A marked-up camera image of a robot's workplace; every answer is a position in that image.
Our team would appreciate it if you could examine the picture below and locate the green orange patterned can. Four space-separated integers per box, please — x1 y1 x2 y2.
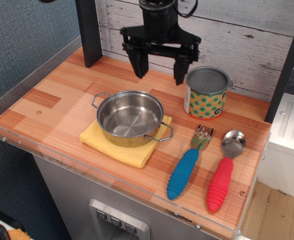
184 66 233 120

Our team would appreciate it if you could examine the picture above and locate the silver dispenser button panel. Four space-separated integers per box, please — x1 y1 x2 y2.
89 198 151 240

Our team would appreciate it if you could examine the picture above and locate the white cabinet on right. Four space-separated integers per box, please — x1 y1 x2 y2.
257 93 294 197

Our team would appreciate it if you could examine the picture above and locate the stainless steel pot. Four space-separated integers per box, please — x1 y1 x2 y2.
91 90 174 147

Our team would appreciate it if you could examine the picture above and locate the clear acrylic guard rail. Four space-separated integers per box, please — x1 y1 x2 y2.
0 38 271 240

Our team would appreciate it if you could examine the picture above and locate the dark vertical post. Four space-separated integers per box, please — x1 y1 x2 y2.
265 38 294 124
75 0 102 68

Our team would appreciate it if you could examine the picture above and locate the red handled metal spoon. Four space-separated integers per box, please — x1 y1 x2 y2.
206 129 246 213

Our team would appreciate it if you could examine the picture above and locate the yellow cloth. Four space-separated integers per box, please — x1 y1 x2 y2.
79 114 173 169

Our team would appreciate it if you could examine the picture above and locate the orange object bottom left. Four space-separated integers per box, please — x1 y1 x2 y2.
7 229 32 240

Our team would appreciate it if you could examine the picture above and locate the blue handled metal fork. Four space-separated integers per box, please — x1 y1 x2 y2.
166 125 214 200

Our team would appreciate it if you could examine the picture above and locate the grey toy fridge cabinet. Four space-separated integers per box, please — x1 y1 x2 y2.
32 154 227 240

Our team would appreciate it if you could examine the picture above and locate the dark right vertical post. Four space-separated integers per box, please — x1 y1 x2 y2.
265 38 294 124

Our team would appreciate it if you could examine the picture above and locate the dark left vertical post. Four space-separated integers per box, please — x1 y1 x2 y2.
75 0 102 68

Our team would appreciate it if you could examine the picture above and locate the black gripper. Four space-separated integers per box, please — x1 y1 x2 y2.
120 0 201 85

